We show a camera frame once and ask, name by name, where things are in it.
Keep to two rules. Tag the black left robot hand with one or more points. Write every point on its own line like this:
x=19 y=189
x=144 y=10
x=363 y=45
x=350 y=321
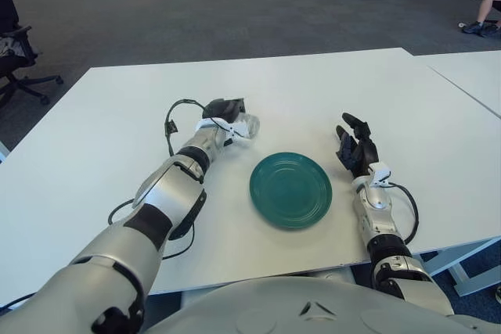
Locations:
x=225 y=109

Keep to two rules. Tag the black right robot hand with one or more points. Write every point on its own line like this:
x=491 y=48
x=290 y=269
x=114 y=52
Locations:
x=362 y=152

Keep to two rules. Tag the clear plastic water bottle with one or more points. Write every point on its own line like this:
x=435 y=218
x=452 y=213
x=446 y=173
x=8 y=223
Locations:
x=250 y=126

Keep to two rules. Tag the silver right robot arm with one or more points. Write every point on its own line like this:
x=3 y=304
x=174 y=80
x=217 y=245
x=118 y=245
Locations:
x=375 y=212

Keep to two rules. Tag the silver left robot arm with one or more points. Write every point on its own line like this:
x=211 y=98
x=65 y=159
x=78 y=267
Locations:
x=168 y=193

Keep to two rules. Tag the green round plate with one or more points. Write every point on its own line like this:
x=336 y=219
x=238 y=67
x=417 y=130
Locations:
x=291 y=191

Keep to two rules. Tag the grey robot torso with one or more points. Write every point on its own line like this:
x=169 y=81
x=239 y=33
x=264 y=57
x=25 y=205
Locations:
x=313 y=310

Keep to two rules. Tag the seated person in shorts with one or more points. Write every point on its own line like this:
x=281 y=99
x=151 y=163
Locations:
x=485 y=4

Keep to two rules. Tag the black office chair with armrest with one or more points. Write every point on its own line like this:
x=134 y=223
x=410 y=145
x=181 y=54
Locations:
x=19 y=42

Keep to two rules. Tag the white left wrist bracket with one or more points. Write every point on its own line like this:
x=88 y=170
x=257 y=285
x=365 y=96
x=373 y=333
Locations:
x=234 y=134

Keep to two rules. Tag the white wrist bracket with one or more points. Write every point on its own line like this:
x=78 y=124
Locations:
x=379 y=173
x=234 y=134

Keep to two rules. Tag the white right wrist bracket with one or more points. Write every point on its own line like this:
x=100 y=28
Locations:
x=379 y=173

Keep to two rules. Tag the white table frame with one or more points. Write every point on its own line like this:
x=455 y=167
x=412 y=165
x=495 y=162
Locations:
x=463 y=261

